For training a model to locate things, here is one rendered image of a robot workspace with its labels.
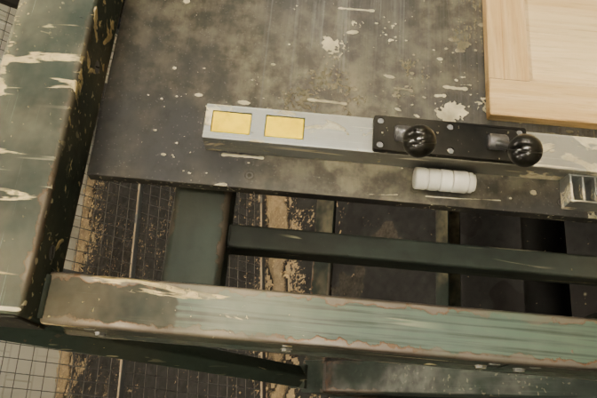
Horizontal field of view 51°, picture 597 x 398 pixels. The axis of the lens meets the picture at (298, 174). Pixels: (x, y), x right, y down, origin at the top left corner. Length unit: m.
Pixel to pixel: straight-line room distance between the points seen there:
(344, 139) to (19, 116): 0.40
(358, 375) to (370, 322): 0.95
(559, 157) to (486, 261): 0.17
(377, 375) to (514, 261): 0.80
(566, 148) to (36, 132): 0.66
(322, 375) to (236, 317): 1.06
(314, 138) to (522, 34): 0.36
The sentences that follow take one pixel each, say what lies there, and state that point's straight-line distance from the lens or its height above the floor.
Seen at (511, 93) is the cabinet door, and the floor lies 1.31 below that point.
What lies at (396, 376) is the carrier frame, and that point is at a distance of 1.60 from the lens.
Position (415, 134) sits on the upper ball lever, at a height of 1.52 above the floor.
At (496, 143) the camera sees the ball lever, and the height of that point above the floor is 1.36.
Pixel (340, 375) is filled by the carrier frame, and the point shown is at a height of 0.79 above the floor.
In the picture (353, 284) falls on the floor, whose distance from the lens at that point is 2.87.
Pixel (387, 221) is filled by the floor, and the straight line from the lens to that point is 2.81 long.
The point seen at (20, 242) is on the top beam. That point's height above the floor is 1.81.
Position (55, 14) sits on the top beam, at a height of 1.83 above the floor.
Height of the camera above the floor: 2.01
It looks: 37 degrees down
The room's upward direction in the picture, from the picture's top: 68 degrees counter-clockwise
